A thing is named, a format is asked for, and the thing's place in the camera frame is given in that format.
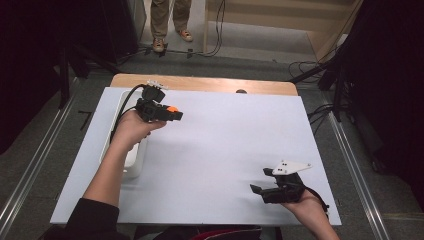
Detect hanging black cable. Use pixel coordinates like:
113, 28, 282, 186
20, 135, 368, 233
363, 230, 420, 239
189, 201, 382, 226
203, 0, 227, 58

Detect person's dark red clothing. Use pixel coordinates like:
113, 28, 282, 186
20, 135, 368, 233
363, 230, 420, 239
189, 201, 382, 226
133, 224, 264, 240

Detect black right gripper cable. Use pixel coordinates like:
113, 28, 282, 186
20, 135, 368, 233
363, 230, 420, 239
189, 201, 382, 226
302, 185, 330, 215

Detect black metal stand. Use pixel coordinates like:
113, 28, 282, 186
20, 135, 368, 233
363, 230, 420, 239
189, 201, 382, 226
58, 43, 121, 110

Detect dark cabinet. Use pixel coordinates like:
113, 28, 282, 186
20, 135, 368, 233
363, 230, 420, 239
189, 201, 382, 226
99, 0, 148, 64

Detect person's right hand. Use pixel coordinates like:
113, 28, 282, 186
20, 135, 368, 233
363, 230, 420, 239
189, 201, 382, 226
280, 189, 324, 218

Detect wooden platform step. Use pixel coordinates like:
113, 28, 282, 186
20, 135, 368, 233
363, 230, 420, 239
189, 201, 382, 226
203, 0, 364, 62

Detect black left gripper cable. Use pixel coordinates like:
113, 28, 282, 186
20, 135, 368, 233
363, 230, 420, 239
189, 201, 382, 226
109, 83, 148, 142

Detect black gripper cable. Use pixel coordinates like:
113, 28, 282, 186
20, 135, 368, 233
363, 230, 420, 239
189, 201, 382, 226
302, 185, 330, 215
109, 83, 148, 142

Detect black curtain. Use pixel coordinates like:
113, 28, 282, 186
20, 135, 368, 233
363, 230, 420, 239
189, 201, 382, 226
333, 0, 424, 214
0, 0, 111, 156

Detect person's black sleeve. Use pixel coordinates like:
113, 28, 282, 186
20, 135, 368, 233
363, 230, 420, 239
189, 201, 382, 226
44, 197, 131, 240

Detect metal floor rail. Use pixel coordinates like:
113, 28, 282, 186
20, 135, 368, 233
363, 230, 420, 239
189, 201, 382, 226
319, 89, 392, 240
0, 78, 82, 231

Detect wooden table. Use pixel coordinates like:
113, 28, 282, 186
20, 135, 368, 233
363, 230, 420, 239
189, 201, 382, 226
109, 73, 299, 97

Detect white plastic bin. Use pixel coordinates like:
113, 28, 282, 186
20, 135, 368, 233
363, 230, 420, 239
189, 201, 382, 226
99, 89, 150, 179

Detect black floor cables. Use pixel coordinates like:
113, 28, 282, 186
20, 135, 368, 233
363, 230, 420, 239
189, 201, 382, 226
307, 102, 344, 136
116, 42, 206, 63

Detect white board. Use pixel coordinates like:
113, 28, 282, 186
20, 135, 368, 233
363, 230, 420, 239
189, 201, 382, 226
49, 87, 342, 226

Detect person's left hand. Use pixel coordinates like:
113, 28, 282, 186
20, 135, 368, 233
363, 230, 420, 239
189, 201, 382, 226
111, 109, 168, 151

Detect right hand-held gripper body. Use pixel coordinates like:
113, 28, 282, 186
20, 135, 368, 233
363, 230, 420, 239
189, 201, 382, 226
261, 160, 313, 204

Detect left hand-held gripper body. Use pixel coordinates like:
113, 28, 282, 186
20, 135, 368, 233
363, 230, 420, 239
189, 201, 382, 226
134, 79, 169, 123

